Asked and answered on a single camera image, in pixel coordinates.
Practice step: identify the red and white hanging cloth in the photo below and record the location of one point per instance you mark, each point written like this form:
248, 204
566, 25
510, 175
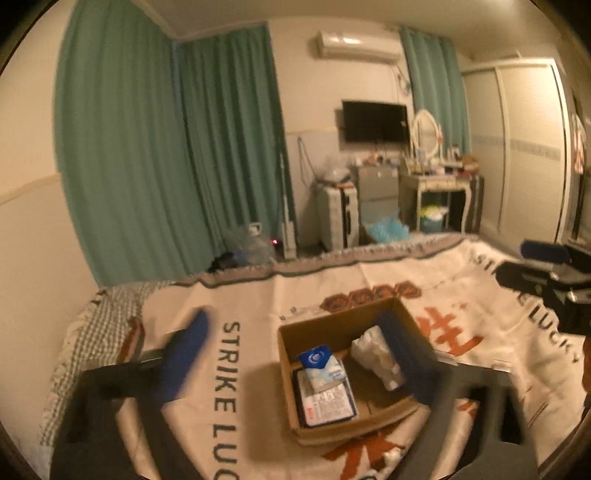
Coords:
580, 143

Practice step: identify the white stick vacuum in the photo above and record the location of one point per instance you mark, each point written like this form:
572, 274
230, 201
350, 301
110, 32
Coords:
289, 230

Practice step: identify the grey suitcase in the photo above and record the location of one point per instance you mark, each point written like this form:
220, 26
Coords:
337, 217

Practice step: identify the dark floor object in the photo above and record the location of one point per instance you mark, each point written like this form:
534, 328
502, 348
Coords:
226, 263

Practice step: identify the white dark-edged wipes pack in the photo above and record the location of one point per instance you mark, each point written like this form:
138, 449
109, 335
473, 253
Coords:
325, 406

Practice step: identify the grey mini fridge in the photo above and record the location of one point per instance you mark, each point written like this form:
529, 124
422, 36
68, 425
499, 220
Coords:
376, 189

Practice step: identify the cream dressing table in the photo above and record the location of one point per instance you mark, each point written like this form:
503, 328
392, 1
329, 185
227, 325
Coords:
434, 184

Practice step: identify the clear plastic bag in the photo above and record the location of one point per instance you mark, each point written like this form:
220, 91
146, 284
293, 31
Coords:
333, 170

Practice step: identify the narrow green curtain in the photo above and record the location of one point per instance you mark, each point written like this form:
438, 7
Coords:
436, 92

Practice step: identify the blue plastic bag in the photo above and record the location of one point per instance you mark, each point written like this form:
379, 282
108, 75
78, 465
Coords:
385, 228

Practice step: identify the white air conditioner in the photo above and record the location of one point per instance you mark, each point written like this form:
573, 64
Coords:
358, 46

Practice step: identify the green corner curtain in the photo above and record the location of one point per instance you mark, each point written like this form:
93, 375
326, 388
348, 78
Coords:
231, 147

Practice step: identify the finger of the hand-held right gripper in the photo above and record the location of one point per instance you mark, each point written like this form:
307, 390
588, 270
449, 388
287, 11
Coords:
545, 250
531, 277

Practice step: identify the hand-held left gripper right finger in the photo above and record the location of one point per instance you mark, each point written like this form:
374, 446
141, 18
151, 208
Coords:
406, 357

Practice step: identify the blue tissue packet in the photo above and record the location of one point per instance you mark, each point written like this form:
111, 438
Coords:
318, 364

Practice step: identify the wide green curtain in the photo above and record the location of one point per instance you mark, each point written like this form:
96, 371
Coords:
124, 152

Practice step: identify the teal basket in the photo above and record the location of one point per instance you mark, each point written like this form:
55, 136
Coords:
434, 221

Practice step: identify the brown cardboard box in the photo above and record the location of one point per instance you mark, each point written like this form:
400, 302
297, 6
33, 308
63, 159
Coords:
323, 332

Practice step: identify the white plastic pack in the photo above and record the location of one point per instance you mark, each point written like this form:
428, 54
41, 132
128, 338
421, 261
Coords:
376, 355

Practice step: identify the checked bed sheet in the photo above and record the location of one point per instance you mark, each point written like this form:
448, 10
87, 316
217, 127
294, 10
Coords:
83, 332

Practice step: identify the white oval mirror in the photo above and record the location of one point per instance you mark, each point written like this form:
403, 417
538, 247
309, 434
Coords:
425, 134

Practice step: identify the printed cream blanket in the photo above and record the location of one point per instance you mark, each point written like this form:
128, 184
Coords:
258, 295

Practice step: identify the white sliding wardrobe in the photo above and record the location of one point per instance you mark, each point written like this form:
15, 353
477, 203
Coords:
526, 152

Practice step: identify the clear water jug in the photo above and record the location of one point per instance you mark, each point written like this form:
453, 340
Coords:
256, 244

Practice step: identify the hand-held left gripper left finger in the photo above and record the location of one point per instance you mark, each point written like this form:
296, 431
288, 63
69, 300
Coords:
185, 355

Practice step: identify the black wall television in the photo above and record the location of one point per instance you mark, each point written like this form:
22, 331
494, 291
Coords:
375, 122

